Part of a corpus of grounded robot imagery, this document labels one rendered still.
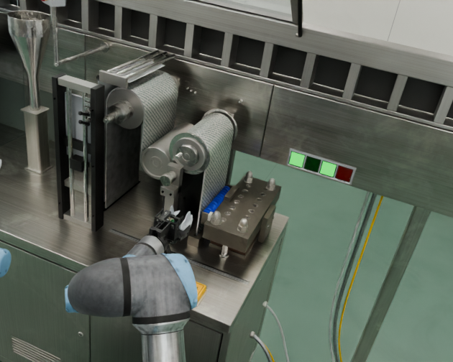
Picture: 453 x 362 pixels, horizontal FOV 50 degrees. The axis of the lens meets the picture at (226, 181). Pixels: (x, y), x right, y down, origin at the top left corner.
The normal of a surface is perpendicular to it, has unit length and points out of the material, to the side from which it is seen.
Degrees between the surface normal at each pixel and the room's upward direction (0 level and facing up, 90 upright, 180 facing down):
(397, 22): 90
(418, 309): 0
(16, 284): 90
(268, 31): 90
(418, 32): 90
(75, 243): 0
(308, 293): 0
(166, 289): 48
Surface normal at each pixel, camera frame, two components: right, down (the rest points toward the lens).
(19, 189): 0.14, -0.85
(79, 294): -0.61, 0.04
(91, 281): -0.42, -0.40
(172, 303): 0.54, -0.18
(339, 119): -0.37, 0.43
